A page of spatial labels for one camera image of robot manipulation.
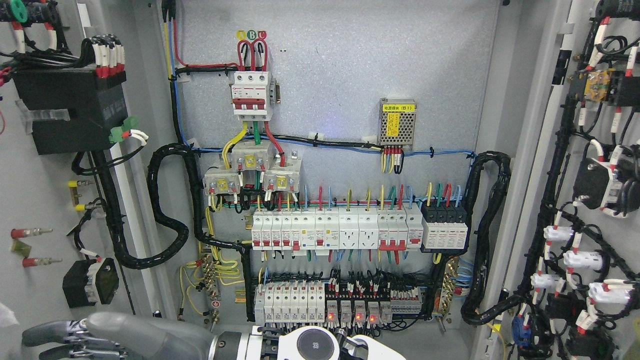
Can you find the dark grey robot left hand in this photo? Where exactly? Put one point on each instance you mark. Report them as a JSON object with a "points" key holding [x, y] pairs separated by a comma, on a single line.
{"points": [[120, 336]]}

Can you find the grey cabinet door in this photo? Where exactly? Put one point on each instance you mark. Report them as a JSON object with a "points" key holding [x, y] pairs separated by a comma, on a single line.
{"points": [[557, 263], [34, 192]]}

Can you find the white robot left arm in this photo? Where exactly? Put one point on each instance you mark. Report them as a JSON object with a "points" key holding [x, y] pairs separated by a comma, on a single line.
{"points": [[305, 343]]}

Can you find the red terminal fuse holder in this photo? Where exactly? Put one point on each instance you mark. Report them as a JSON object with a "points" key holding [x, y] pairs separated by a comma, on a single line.
{"points": [[19, 246]]}

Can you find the yellow terminal fuse holder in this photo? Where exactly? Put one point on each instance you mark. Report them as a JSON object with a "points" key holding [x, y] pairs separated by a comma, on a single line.
{"points": [[79, 204]]}

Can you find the white miniature breaker lower row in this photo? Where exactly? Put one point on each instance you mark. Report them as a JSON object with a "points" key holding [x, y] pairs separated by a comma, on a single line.
{"points": [[287, 304]]}

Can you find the black digital power meter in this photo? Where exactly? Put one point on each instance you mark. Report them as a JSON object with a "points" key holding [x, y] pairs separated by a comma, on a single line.
{"points": [[71, 110]]}

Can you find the current transformer cluster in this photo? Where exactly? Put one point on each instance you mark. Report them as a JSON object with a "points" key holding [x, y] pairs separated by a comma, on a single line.
{"points": [[254, 166]]}

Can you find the relay row with red leds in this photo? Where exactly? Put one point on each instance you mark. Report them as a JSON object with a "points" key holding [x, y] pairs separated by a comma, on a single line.
{"points": [[372, 307]]}

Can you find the red white main circuit breaker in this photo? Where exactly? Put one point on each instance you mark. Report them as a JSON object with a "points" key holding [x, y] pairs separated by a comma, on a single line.
{"points": [[253, 96]]}

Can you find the white socket breaker row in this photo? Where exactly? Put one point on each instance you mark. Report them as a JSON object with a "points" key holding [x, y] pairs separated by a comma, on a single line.
{"points": [[338, 230]]}

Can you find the black surge protector module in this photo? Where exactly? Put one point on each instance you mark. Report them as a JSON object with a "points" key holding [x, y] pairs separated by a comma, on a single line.
{"points": [[444, 229]]}

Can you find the metal mesh power supply module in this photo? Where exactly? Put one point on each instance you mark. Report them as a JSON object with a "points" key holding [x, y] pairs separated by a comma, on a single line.
{"points": [[397, 120]]}

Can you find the rotary selector switch left door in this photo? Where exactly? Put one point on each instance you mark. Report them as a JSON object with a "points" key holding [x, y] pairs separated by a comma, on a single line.
{"points": [[90, 281]]}

